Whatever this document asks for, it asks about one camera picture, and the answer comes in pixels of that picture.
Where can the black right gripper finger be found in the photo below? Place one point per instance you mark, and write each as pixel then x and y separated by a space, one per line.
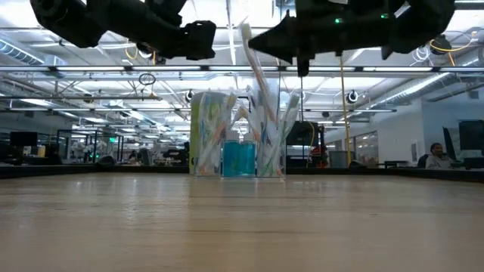
pixel 278 39

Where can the orange toothbrush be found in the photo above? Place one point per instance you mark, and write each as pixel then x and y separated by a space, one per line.
pixel 257 72

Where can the blue mouthwash bottle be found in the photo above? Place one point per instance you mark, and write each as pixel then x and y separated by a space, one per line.
pixel 231 155
pixel 248 155

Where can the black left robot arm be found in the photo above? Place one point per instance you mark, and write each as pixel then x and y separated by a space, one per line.
pixel 75 19

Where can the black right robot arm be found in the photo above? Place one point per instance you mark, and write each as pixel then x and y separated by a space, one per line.
pixel 419 22

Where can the black cart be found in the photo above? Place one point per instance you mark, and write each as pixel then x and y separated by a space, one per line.
pixel 302 140

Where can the clear plastic bag with bottles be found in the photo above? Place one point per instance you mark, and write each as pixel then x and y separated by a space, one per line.
pixel 264 166

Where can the grey bin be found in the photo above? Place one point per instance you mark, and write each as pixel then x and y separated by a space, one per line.
pixel 342 159

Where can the person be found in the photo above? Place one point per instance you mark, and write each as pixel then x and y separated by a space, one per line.
pixel 438 158

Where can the black monitor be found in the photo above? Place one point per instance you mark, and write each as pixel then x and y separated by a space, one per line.
pixel 472 135
pixel 23 139

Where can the yellow container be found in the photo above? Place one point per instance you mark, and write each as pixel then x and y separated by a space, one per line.
pixel 41 151

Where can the black white dome camera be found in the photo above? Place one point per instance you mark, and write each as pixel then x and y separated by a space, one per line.
pixel 189 96
pixel 352 96

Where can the black frame robot cell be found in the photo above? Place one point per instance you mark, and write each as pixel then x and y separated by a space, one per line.
pixel 94 151

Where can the black table frame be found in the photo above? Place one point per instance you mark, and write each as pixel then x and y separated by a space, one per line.
pixel 113 170

